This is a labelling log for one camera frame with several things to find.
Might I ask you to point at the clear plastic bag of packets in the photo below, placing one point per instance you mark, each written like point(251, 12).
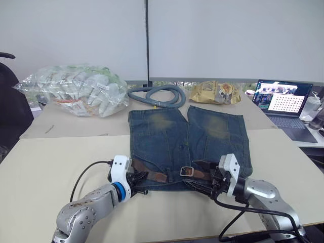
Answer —
point(83, 91)

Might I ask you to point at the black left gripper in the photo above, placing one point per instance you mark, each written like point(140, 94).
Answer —
point(134, 191)

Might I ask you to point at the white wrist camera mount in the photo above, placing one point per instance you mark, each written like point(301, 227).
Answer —
point(119, 167)
point(231, 169)

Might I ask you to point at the black office chair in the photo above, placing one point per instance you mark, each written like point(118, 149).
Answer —
point(12, 114)

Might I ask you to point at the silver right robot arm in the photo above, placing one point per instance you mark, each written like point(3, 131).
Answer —
point(265, 192)

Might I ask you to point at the brown belt with metal buckle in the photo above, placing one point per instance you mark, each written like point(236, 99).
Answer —
point(157, 176)

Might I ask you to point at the open grey laptop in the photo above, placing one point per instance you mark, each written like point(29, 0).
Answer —
point(283, 101)

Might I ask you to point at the dark tinted bottle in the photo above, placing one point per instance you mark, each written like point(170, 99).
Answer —
point(319, 121)

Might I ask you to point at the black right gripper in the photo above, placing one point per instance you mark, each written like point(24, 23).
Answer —
point(217, 184)

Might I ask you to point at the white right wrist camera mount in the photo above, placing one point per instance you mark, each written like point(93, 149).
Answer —
point(231, 169)

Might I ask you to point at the clear bottle with white lid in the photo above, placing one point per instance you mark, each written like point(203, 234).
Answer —
point(312, 103)

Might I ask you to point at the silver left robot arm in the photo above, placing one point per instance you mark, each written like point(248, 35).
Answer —
point(83, 210)

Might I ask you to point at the small white cup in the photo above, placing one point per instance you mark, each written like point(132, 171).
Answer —
point(249, 92)

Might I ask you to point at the black vertical pole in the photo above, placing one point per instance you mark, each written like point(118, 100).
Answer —
point(147, 38)

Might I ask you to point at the blue denim shorts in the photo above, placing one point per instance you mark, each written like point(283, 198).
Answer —
point(162, 141)

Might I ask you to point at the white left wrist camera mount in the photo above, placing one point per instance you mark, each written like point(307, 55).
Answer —
point(119, 167)

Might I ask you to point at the yellow snack bag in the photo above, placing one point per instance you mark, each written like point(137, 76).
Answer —
point(212, 92)

